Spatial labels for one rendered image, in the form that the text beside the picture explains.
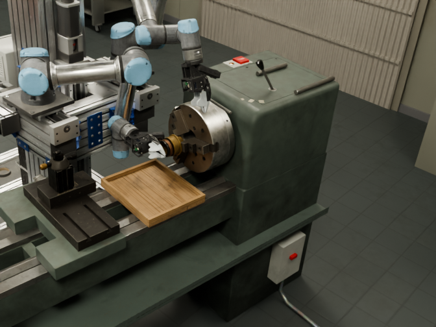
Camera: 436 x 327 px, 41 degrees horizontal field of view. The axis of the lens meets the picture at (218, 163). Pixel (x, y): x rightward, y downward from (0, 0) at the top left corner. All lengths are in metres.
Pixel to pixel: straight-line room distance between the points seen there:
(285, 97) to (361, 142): 2.46
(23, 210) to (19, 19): 0.96
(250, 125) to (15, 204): 1.01
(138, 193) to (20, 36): 0.96
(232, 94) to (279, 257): 0.95
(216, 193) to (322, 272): 1.21
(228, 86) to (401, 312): 1.66
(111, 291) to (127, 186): 0.46
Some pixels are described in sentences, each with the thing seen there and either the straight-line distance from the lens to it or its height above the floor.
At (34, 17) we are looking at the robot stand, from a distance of 2.81.
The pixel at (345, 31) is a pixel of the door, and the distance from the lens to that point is 5.70.
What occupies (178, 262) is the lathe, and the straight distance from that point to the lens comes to 2.72.
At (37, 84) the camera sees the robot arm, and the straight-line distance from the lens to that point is 2.47.
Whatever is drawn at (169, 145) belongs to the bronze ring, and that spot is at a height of 1.11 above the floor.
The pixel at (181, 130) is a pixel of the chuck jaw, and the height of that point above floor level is 1.13.
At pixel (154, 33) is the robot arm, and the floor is 1.57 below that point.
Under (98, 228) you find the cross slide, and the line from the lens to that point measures 2.23.
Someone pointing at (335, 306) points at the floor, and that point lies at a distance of 3.42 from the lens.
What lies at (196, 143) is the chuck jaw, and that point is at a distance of 2.47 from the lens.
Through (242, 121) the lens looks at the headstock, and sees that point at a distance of 2.50.
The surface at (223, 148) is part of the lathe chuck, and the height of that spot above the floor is 1.09.
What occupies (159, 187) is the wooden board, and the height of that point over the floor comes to 0.88.
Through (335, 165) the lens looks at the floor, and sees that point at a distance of 4.62.
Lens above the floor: 2.38
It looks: 33 degrees down
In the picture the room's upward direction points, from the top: 5 degrees clockwise
